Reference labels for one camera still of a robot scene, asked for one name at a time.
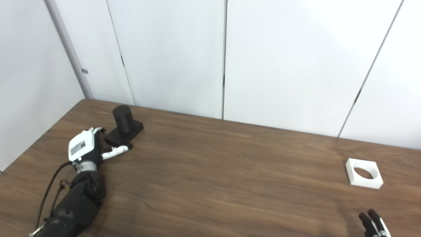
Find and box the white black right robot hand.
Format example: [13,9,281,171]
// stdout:
[359,209,392,237]

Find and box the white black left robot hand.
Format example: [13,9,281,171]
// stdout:
[68,127,134,164]

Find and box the white square piece with hole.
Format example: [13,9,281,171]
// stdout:
[345,158,384,189]

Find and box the black peg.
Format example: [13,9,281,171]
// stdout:
[104,105,144,147]

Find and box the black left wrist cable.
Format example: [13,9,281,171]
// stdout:
[35,161,73,231]

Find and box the gray wall corner strip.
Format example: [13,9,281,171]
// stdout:
[44,0,94,99]

